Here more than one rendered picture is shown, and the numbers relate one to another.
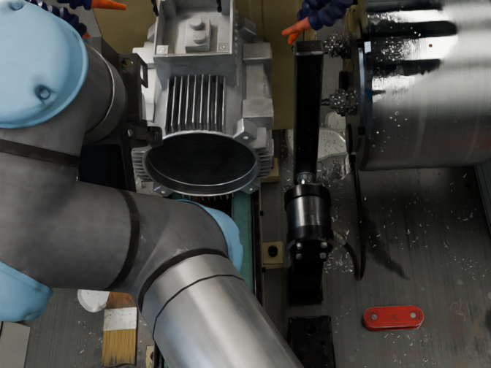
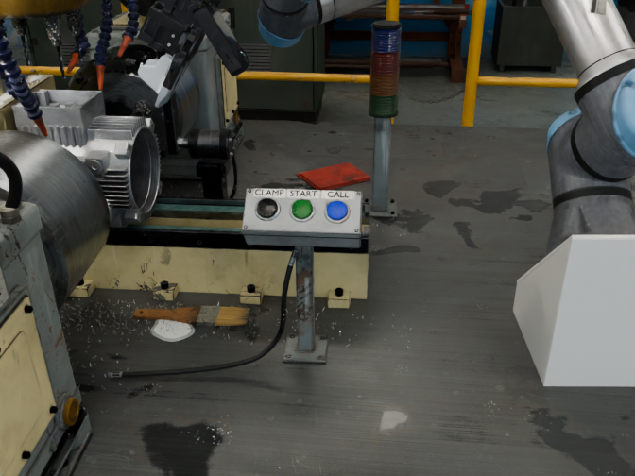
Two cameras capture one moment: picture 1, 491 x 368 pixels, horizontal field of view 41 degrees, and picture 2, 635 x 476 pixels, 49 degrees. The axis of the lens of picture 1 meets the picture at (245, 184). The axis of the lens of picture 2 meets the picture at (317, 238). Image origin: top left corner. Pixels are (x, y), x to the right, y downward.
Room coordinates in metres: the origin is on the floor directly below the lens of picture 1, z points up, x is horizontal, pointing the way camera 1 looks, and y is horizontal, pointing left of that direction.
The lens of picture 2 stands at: (0.16, 1.21, 1.51)
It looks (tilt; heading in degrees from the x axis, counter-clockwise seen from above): 29 degrees down; 271
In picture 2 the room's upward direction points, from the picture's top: straight up
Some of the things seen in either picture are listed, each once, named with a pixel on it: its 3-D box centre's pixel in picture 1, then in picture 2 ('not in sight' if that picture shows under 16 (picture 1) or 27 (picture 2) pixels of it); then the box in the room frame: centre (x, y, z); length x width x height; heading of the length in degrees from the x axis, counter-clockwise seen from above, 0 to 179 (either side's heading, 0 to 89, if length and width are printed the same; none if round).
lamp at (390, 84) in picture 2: not in sight; (384, 82); (0.05, -0.22, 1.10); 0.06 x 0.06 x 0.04
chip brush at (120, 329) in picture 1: (121, 301); (191, 314); (0.40, 0.21, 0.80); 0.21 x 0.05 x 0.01; 178
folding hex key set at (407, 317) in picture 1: (392, 318); not in sight; (0.33, -0.19, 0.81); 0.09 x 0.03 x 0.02; 86
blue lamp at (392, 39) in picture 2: not in sight; (386, 38); (0.05, -0.22, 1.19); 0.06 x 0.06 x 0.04
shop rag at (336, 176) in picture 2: not in sight; (333, 176); (0.15, -0.40, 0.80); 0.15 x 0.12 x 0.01; 30
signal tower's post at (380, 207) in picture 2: not in sight; (383, 123); (0.05, -0.22, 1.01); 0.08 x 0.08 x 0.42; 86
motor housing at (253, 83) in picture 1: (204, 108); (93, 168); (0.59, 0.05, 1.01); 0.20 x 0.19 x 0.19; 175
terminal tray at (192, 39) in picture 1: (197, 40); (61, 118); (0.63, 0.04, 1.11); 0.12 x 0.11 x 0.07; 175
